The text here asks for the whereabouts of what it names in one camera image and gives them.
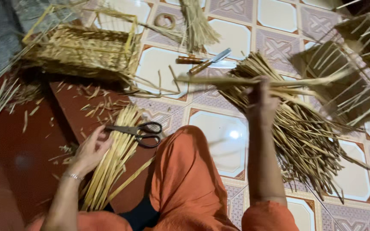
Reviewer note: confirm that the person's left hand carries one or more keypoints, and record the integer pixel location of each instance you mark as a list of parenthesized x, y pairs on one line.
[(87, 155)]

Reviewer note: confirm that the person's right fingers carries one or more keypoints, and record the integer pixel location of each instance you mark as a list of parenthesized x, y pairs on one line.
[(258, 87)]

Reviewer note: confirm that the scattered straw scraps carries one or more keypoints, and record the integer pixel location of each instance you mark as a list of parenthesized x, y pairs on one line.
[(98, 102)]

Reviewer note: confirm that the tied dried straw bunch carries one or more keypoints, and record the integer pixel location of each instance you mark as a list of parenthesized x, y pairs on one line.
[(196, 25)]

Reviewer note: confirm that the large pile of dried straw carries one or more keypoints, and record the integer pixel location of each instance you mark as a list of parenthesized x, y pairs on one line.
[(303, 134)]

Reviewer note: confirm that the bundle of yellow straw strips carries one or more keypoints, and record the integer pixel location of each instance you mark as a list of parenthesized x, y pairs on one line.
[(114, 160)]

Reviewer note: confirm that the tan tape roll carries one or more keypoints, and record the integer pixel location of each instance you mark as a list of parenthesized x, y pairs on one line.
[(165, 21)]

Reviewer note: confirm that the black scissors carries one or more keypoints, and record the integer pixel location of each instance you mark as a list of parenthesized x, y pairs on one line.
[(140, 131)]

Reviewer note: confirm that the long dried straw strip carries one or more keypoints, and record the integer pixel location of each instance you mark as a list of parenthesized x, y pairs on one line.
[(210, 80)]

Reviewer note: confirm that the unfinished woven straw basket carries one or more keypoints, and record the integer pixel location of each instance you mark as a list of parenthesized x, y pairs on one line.
[(345, 83), (367, 35)]

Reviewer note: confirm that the woven straw basket yellow frame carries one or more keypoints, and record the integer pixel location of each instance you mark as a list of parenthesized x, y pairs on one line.
[(85, 51)]

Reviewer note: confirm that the person's right hand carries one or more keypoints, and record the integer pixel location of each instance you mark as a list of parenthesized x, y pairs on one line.
[(262, 104)]

